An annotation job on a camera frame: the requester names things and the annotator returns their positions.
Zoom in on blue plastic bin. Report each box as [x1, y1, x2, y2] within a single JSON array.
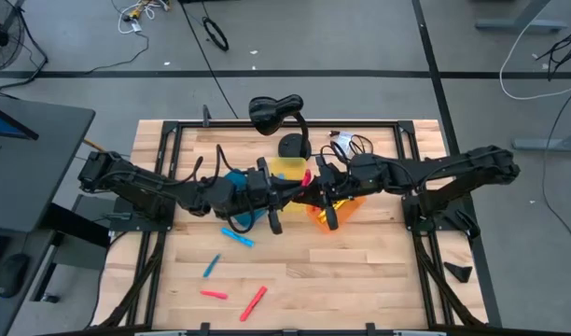
[[222, 167, 271, 229]]

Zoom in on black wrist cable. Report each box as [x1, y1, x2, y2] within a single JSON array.
[[187, 143, 258, 234], [320, 142, 408, 188]]

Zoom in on slim blue marker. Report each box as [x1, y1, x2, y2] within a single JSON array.
[[202, 253, 222, 279]]

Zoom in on white cable bundle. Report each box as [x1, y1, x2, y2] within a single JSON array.
[[116, 0, 171, 35]]

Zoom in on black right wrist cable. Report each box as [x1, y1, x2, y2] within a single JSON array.
[[320, 142, 408, 188]]

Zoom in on black triangular bracket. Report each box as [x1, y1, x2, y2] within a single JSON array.
[[442, 260, 474, 285]]

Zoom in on white floor cable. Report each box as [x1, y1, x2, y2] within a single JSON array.
[[498, 0, 571, 102]]

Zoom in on grey desk foot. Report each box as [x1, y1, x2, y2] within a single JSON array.
[[509, 126, 571, 153], [475, 0, 569, 34]]

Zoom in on black computer mouse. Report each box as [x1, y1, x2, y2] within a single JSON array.
[[0, 253, 31, 300]]

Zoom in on black aluminium table frame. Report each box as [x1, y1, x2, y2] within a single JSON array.
[[96, 119, 490, 330]]

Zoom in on thin black floor cable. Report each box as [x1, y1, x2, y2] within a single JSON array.
[[540, 78, 571, 259], [84, 30, 150, 76]]

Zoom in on coiled black cable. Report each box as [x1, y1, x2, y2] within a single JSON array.
[[202, 16, 230, 52]]

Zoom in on long black floor cable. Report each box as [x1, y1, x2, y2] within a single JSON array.
[[179, 0, 240, 120]]

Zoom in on black office desk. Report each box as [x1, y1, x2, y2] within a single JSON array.
[[0, 95, 97, 234]]

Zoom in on black lamp power cord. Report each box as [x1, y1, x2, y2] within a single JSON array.
[[308, 130, 376, 164]]

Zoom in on computer monitor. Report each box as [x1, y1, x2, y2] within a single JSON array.
[[0, 101, 40, 142]]

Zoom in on yellow plastic bin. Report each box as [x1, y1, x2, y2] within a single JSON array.
[[269, 157, 310, 214]]

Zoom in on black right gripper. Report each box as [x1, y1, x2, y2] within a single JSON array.
[[293, 156, 364, 231]]

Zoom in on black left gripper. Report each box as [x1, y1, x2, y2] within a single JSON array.
[[242, 157, 309, 235]]

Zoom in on yellow cable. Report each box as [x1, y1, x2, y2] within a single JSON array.
[[82, 138, 131, 165]]

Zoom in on dark side desk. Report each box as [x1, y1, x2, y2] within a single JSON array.
[[0, 228, 63, 336]]

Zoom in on black floor fan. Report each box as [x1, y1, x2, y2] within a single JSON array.
[[0, 0, 26, 74]]

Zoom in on silver edge bracket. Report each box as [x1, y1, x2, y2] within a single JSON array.
[[133, 329, 188, 336], [391, 329, 448, 336]]

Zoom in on black desk lamp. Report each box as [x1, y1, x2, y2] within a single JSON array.
[[247, 93, 313, 161]]

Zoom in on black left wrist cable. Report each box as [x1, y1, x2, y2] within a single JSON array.
[[187, 143, 258, 234]]

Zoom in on black cable bundle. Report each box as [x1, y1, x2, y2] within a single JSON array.
[[536, 21, 571, 81]]

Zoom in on orange plastic bin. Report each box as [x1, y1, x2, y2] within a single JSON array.
[[305, 193, 368, 234]]

